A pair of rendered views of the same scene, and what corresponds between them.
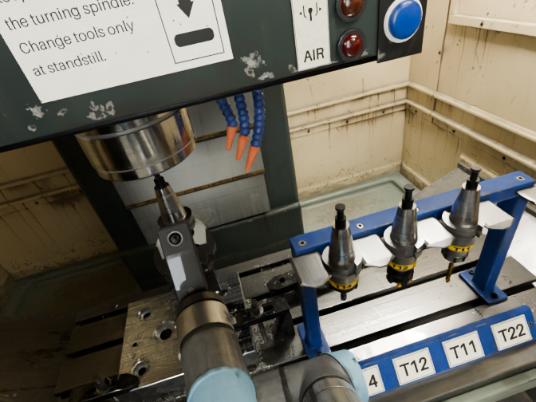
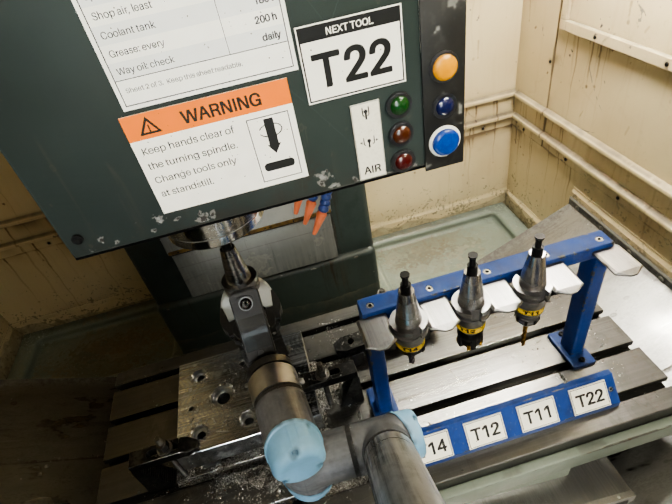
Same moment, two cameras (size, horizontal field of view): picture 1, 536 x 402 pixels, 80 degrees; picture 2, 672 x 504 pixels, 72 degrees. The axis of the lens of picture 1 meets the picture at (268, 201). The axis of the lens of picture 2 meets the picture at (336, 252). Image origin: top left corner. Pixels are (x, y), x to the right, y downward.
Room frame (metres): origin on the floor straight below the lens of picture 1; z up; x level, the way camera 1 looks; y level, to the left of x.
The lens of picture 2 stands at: (-0.15, -0.01, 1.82)
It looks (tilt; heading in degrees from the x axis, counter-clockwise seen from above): 40 degrees down; 1
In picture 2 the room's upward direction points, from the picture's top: 12 degrees counter-clockwise
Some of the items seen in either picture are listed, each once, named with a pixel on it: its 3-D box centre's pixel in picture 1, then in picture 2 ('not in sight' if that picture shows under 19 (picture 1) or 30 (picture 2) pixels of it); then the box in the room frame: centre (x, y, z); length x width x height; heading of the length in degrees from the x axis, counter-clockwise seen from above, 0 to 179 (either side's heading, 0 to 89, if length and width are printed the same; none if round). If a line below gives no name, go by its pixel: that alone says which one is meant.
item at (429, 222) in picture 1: (432, 233); (501, 297); (0.38, -0.26, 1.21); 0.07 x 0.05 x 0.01; 7
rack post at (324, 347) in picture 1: (309, 303); (377, 366); (0.41, -0.04, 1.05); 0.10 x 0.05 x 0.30; 7
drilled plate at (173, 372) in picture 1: (188, 330); (247, 394); (0.46, 0.25, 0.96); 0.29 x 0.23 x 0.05; 97
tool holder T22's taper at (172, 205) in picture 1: (168, 201); (233, 262); (0.48, 0.17, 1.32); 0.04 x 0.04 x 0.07
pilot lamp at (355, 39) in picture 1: (352, 45); (403, 161); (0.30, -0.10, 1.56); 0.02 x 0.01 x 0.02; 97
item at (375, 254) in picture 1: (372, 251); (440, 315); (0.37, -0.16, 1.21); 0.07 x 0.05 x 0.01; 7
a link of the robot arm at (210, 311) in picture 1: (206, 326); (276, 386); (0.27, 0.12, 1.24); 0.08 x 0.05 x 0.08; 104
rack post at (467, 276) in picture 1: (497, 244); (582, 304); (0.46, -0.48, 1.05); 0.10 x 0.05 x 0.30; 7
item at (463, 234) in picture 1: (461, 224); (531, 288); (0.39, -0.32, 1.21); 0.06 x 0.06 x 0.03
